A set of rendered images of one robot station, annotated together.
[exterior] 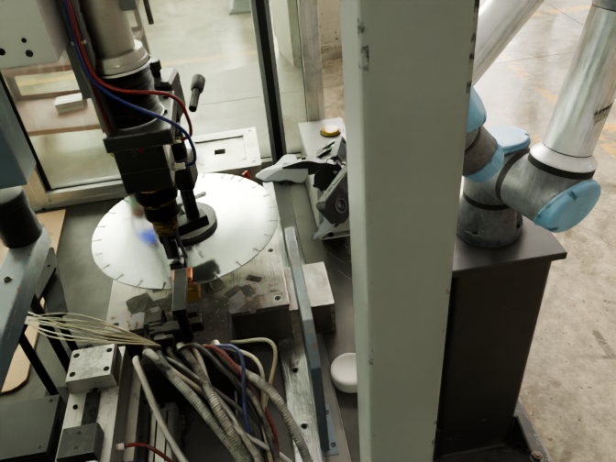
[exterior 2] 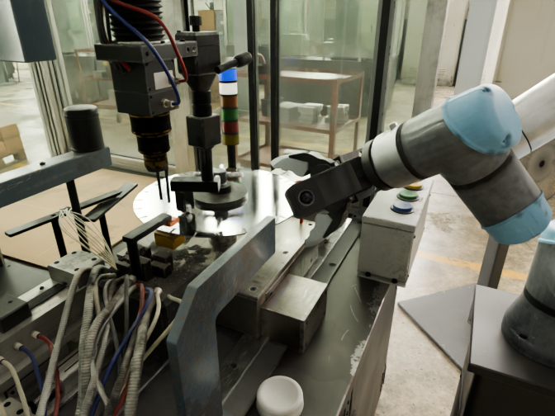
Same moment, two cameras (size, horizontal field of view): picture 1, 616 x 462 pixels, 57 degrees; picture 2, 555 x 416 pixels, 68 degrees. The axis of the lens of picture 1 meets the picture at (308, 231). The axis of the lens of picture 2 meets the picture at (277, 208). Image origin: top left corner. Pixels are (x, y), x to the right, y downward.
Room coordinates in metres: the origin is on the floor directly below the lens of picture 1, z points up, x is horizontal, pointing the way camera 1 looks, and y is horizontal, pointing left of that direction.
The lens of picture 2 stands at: (0.23, -0.27, 1.28)
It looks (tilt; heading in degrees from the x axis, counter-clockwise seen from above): 25 degrees down; 31
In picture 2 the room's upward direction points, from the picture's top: straight up
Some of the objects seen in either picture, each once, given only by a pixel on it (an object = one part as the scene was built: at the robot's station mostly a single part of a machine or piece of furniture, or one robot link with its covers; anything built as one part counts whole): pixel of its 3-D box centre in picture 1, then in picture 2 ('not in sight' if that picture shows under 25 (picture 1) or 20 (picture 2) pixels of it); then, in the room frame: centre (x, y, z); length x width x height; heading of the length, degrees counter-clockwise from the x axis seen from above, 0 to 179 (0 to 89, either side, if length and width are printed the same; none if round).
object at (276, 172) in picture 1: (285, 165); (299, 160); (0.79, 0.03, 1.06); 0.09 x 0.06 x 0.03; 76
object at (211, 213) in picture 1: (184, 217); (219, 190); (0.82, 0.21, 0.96); 0.11 x 0.11 x 0.03
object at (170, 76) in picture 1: (170, 127); (200, 85); (0.75, 0.18, 1.17); 0.06 x 0.05 x 0.20; 176
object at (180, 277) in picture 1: (184, 302); (153, 242); (0.62, 0.20, 0.95); 0.10 x 0.03 x 0.07; 5
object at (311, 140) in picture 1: (331, 175); (396, 224); (1.12, -0.07, 0.82); 0.28 x 0.11 x 0.15; 5
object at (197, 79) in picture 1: (184, 93); (225, 61); (0.78, 0.16, 1.21); 0.08 x 0.06 x 0.03; 5
